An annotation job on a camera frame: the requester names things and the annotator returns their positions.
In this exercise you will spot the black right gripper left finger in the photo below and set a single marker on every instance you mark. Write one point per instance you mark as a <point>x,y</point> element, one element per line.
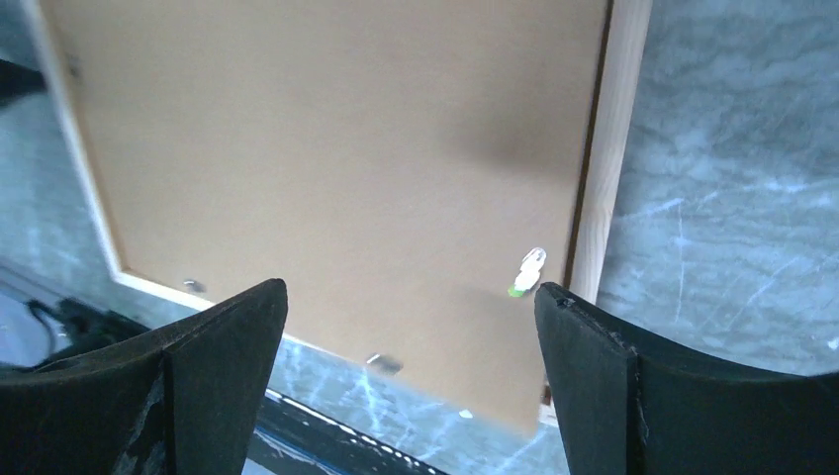
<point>181,399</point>

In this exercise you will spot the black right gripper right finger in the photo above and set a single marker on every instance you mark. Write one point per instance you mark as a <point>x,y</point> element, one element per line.
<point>629,401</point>

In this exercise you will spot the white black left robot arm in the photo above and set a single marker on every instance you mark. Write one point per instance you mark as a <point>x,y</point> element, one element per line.
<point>42,324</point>

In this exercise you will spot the light wooden picture frame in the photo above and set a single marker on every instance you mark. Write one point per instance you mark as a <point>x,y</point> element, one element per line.
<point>609,151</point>

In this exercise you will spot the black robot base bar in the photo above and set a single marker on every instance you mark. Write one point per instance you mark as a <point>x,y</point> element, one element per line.
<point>292,438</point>

